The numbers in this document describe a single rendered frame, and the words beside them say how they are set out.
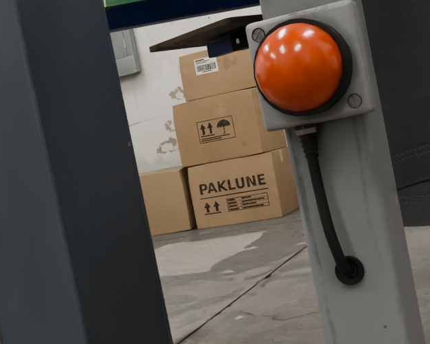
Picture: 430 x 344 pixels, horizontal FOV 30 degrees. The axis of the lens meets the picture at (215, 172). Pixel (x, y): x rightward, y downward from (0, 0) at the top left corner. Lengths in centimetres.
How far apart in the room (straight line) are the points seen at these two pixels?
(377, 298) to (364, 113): 9
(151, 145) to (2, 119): 489
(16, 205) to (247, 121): 409
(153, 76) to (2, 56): 486
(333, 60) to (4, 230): 82
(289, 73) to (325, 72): 2
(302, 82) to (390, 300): 11
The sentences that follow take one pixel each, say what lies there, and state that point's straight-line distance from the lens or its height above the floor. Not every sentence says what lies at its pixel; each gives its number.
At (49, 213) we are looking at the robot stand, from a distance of 104.
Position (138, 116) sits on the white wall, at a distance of 597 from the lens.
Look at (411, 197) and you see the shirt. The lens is 67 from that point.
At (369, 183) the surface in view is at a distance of 37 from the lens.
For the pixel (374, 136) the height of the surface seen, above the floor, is 61.
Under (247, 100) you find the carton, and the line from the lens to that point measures 510.
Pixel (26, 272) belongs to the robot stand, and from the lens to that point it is 109.
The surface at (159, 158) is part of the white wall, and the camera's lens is 593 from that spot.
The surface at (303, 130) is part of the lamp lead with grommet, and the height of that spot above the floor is 62.
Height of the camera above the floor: 63
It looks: 3 degrees down
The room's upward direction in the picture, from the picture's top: 11 degrees counter-clockwise
